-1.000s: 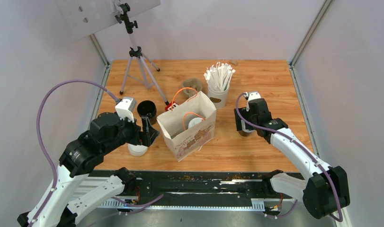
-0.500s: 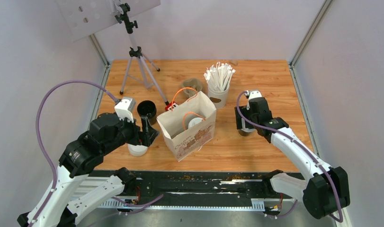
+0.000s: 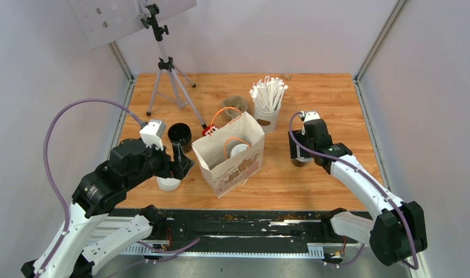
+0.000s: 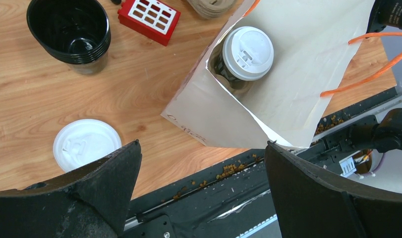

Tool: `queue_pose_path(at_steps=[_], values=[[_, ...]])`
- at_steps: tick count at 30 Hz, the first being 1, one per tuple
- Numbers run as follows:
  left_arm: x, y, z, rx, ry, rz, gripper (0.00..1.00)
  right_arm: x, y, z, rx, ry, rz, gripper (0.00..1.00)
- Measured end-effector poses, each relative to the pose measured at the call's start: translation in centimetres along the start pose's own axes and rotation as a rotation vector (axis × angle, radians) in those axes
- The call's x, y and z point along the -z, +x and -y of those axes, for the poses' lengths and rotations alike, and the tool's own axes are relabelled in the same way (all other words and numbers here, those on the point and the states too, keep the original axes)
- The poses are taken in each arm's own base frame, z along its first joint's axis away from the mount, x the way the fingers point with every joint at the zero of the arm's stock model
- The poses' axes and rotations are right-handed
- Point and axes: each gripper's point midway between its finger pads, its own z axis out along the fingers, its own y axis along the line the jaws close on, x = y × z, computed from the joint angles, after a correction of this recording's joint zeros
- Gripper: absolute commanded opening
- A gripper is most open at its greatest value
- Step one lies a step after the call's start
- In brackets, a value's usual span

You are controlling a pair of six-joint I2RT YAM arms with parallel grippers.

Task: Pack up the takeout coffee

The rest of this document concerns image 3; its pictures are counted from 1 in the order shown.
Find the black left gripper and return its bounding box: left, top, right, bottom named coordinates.
left=126, top=136, right=196, bottom=189

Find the lidded coffee cup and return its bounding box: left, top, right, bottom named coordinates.
left=292, top=158, right=312, bottom=167

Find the paper bag with orange handles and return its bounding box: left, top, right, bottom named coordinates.
left=192, top=107, right=265, bottom=198

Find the white cup lid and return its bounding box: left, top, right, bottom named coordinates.
left=229, top=143, right=251, bottom=158

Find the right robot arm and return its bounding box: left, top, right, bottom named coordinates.
left=288, top=111, right=428, bottom=270

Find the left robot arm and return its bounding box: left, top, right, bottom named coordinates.
left=21, top=138, right=194, bottom=277

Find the dark cup of coffee beans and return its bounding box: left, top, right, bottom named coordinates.
left=167, top=123, right=192, bottom=153

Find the red white block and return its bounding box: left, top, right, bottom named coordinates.
left=202, top=124, right=218, bottom=137

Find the bundle of white wrapped straws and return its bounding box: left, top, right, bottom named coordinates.
left=249, top=75, right=289, bottom=112

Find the brown pulp cup carrier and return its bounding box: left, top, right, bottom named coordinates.
left=221, top=95, right=249, bottom=120

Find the silver tripod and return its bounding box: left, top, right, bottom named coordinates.
left=139, top=1, right=207, bottom=128

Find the grey perforated board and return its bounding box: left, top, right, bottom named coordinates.
left=68, top=0, right=197, bottom=50

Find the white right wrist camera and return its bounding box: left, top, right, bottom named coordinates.
left=300, top=110, right=320, bottom=135

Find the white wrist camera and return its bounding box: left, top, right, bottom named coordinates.
left=139, top=119, right=166, bottom=151
left=300, top=110, right=320, bottom=135

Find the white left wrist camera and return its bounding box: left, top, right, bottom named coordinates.
left=139, top=119, right=166, bottom=151

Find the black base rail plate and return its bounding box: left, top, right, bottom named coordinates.
left=127, top=208, right=358, bottom=256

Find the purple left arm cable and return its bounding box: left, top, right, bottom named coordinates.
left=33, top=98, right=202, bottom=278

